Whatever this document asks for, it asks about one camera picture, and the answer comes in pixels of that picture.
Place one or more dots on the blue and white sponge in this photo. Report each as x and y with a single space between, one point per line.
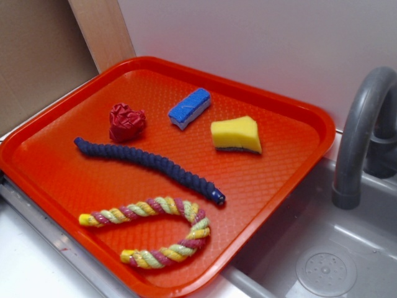
191 107

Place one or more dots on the yellow sponge with grey pad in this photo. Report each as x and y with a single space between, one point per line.
236 134

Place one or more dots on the orange plastic tray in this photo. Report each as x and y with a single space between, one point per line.
41 159

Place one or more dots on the crumpled red paper ball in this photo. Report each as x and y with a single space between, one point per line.
125 123

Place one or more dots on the grey plastic sink basin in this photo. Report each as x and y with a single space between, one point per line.
307 219

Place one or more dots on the light wooden board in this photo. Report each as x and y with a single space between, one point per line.
104 30

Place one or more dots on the grey plastic faucet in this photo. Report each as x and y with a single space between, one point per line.
368 143

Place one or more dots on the round grey sink drain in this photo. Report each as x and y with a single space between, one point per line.
326 273

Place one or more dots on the brown cardboard panel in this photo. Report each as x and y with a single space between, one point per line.
43 57

